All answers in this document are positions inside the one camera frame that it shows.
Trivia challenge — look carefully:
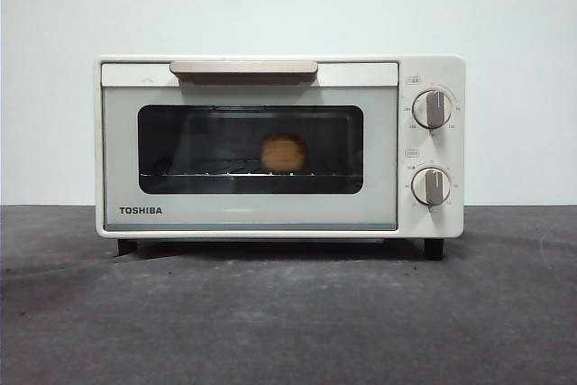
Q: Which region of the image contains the metal wire oven rack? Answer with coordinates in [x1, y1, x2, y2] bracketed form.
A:
[138, 159, 362, 178]

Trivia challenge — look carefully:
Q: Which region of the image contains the cream temperature knob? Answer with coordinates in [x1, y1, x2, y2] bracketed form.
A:
[412, 89, 454, 130]

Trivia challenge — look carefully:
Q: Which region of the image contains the cream Toshiba toaster oven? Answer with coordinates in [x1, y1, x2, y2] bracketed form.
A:
[93, 53, 467, 261]

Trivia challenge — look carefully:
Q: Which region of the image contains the golden bread roll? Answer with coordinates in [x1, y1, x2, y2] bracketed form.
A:
[260, 133, 309, 173]

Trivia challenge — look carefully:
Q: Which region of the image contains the oven door with beige handle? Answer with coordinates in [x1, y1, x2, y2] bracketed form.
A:
[100, 60, 399, 231]

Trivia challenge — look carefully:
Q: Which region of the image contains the cream timer knob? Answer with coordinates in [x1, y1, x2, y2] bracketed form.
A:
[412, 167, 453, 206]

